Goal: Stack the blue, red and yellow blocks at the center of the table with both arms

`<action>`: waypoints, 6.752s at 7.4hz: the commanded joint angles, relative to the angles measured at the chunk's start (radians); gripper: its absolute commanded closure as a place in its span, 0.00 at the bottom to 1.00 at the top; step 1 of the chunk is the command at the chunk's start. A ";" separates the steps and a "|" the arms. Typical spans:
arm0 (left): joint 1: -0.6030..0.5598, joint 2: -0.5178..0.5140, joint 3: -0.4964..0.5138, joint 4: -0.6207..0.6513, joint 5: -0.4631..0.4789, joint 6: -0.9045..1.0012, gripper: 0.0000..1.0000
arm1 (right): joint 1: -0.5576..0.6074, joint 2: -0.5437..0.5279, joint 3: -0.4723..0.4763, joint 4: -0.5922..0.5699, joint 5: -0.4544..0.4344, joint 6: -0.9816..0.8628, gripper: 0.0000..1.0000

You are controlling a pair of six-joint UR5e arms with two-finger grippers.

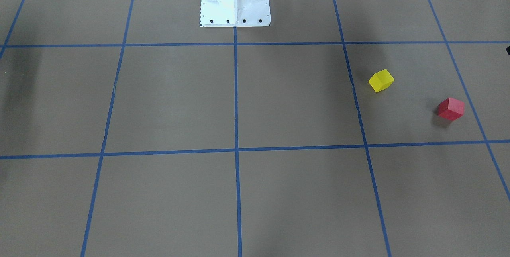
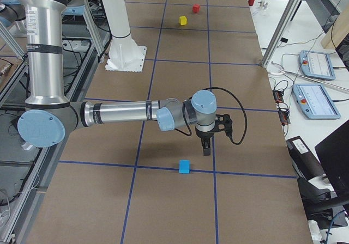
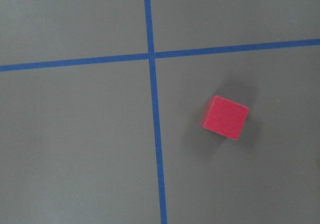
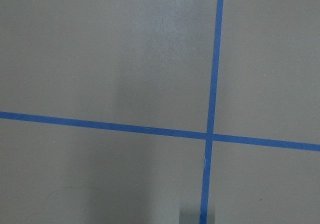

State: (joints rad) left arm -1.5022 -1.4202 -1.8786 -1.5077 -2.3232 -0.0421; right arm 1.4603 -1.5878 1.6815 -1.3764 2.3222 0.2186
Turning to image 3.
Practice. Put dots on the red cube block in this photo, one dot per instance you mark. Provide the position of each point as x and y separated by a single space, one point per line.
224 117

